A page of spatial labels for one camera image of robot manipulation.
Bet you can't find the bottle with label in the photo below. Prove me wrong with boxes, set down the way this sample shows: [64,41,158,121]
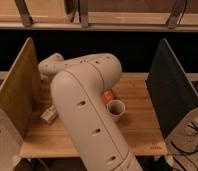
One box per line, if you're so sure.
[40,105,57,124]

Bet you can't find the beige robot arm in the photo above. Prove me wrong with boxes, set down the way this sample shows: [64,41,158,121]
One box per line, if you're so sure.
[38,53,143,171]

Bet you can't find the orange round object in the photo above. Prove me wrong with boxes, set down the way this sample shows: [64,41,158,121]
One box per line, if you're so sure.
[102,90,115,104]

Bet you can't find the beige paper cup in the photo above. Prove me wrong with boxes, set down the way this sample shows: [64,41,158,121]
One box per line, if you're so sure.
[107,100,125,122]

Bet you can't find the dark right side panel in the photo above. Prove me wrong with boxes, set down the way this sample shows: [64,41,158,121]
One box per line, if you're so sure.
[146,39,198,138]

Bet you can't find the wooden left side panel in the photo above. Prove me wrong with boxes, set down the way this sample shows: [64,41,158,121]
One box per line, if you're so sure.
[0,38,41,143]

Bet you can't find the wooden shelf with brackets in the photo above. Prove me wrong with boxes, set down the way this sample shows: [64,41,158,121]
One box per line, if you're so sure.
[0,0,198,32]

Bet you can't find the black cables on floor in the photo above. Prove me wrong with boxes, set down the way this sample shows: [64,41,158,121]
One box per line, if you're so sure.
[170,111,198,171]

